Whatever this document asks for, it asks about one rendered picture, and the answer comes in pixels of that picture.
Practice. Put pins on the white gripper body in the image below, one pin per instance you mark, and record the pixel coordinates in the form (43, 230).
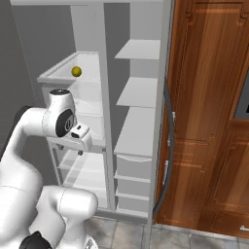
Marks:
(85, 141)

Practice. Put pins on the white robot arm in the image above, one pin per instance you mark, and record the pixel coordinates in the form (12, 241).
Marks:
(19, 181)

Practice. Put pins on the large white fridge shelf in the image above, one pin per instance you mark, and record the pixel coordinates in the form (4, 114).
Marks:
(136, 133)

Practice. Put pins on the white fridge drawer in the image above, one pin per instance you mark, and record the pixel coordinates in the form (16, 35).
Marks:
(133, 167)

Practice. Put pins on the yellow lemon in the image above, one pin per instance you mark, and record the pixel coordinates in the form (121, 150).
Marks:
(76, 71)

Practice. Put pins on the clear glass fridge shelf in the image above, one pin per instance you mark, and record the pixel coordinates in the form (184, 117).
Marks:
(89, 69)

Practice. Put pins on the grey fridge door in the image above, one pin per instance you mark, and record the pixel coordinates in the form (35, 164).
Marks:
(161, 97)

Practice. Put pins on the small white fridge shelf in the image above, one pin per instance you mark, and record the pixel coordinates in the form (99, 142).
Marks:
(139, 49)

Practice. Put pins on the white open fridge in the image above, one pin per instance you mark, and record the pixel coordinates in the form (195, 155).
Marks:
(136, 26)

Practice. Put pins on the low wooden cupboard door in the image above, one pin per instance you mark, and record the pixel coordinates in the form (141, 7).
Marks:
(184, 181)

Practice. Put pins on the tall wooden cupboard door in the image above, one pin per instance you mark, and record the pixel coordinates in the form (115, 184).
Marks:
(207, 64)

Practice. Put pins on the wide wooden cupboard door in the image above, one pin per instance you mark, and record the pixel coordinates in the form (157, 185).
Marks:
(231, 181)

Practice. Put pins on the dark built-in oven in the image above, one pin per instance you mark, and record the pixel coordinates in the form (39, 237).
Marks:
(243, 97)

